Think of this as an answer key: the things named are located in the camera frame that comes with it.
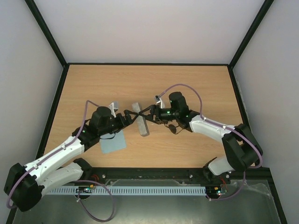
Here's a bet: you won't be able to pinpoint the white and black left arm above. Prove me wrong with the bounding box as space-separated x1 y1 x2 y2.
4 106 139 211

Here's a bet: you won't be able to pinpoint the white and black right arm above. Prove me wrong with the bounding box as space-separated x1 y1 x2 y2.
138 92 263 183

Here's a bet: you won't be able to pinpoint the purple cable loop front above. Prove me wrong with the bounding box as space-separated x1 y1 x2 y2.
76 179 116 221

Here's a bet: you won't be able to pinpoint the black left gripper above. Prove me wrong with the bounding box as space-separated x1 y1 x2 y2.
100 110 139 136

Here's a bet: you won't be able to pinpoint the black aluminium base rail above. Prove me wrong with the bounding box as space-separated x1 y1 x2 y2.
90 168 274 186

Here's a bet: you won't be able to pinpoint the grey felt glasses case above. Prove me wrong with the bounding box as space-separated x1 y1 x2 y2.
132 102 150 137

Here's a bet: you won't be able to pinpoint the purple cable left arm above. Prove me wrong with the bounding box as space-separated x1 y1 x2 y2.
6 100 100 210

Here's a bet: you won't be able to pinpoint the black enclosure frame post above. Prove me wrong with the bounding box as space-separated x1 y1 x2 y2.
24 0 68 68
228 0 275 68

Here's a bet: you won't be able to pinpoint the black round sunglasses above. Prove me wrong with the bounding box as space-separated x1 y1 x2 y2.
161 119 186 135

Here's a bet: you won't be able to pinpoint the black enclosure frame post right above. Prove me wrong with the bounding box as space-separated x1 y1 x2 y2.
228 0 275 68

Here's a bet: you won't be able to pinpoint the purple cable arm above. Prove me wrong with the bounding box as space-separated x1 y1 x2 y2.
6 100 100 210
161 84 264 169

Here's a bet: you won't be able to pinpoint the black enclosure frame post left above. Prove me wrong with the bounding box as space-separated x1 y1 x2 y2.
24 0 68 68

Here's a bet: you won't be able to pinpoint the light blue slotted cable duct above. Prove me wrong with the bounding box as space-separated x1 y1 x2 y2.
48 186 206 196

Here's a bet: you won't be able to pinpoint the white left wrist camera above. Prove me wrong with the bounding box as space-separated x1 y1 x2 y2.
108 101 119 117

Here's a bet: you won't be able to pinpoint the light blue cleaning cloth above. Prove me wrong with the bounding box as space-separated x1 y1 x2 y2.
100 130 127 154

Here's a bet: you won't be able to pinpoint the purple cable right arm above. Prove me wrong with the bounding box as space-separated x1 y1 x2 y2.
161 84 264 169

